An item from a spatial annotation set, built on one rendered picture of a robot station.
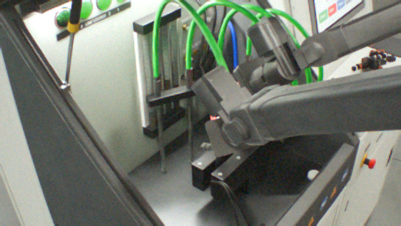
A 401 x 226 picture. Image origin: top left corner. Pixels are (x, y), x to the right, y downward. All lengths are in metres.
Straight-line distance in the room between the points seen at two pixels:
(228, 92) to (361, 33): 0.29
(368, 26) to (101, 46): 0.63
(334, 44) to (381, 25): 0.09
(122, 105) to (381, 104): 0.92
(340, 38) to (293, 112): 0.32
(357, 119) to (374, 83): 0.05
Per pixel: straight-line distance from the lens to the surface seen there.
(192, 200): 1.29
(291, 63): 0.85
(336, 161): 1.27
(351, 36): 0.85
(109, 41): 1.14
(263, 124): 0.60
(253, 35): 0.87
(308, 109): 0.52
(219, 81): 0.69
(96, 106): 1.18
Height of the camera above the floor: 1.76
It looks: 35 degrees down
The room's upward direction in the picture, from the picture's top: 1 degrees counter-clockwise
